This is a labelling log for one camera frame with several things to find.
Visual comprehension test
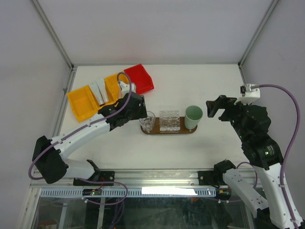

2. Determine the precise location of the oval wooden tray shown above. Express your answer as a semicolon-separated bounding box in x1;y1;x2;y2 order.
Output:
140;116;197;135

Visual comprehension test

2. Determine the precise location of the aluminium frame post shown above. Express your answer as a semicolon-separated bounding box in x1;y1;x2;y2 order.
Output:
238;0;280;69
29;0;76;71

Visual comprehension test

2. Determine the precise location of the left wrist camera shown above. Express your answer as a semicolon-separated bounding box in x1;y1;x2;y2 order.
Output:
118;81;136;97

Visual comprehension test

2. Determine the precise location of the clear plastic cup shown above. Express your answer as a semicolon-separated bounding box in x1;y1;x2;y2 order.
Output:
139;111;156;133

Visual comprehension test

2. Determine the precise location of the white slotted cable duct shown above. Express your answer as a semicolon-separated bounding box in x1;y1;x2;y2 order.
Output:
40;187;216;198

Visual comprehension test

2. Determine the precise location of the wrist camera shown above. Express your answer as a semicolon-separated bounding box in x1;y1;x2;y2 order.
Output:
234;83;260;105
118;81;136;97

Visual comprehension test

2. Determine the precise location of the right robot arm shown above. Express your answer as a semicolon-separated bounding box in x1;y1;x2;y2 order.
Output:
206;95;305;229

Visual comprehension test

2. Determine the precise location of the pale green cup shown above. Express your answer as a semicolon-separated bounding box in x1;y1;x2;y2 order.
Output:
184;105;203;130

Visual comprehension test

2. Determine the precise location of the yellow toothpaste bin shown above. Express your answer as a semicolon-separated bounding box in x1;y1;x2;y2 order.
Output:
93;95;110;108

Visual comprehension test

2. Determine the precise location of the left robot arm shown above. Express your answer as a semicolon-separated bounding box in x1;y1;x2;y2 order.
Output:
32;92;147;185

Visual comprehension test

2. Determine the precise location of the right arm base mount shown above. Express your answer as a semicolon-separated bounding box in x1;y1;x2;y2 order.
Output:
197;159;236;188

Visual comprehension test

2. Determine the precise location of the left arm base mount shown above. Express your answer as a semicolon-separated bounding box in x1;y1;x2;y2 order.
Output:
73;159;115;187

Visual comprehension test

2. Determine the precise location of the left aluminium frame post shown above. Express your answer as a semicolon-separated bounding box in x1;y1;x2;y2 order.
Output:
29;0;76;71

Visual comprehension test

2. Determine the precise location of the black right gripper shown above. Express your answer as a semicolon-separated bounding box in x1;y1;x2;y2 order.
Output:
206;94;252;142

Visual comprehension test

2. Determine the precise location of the clear compartment organizer box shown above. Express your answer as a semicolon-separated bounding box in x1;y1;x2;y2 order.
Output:
159;110;181;134

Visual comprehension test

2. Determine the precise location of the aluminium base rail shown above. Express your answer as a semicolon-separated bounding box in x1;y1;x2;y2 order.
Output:
30;169;265;191

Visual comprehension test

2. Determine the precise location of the white toothpaste tube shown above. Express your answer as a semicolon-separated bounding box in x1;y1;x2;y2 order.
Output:
89;82;104;106
96;78;109;103

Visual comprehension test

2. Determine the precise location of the empty yellow bin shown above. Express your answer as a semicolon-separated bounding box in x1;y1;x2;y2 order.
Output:
67;85;99;122

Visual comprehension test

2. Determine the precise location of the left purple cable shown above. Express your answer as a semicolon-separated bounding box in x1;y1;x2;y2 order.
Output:
28;72;133;205

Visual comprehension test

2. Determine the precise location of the red plastic bin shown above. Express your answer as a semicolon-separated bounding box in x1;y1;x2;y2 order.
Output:
124;64;154;94

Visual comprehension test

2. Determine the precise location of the yellow toothbrush bin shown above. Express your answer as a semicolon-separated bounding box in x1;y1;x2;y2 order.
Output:
104;73;122;104

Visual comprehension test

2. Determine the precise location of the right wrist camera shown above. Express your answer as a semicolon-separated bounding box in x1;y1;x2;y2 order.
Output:
234;83;260;105

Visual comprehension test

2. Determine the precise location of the right aluminium frame post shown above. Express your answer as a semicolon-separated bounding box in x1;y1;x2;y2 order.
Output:
238;0;280;69

